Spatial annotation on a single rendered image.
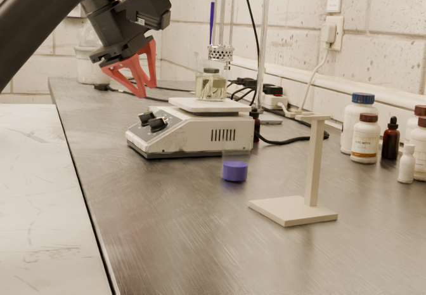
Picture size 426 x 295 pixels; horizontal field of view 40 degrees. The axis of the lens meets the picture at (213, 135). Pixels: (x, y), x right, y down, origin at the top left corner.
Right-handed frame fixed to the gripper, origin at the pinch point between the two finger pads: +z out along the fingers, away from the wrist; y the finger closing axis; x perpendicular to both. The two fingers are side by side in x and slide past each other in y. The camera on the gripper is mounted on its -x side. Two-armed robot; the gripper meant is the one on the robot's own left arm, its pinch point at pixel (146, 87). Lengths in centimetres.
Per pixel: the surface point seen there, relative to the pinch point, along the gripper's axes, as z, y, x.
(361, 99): 21.6, 24.5, -24.0
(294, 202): 15.5, -15.1, -26.2
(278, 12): 18, 94, 18
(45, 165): 1.8, -17.8, 9.7
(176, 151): 11.4, -2.2, -1.2
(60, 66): 24, 157, 186
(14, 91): 23, 136, 205
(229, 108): 10.1, 7.6, -7.9
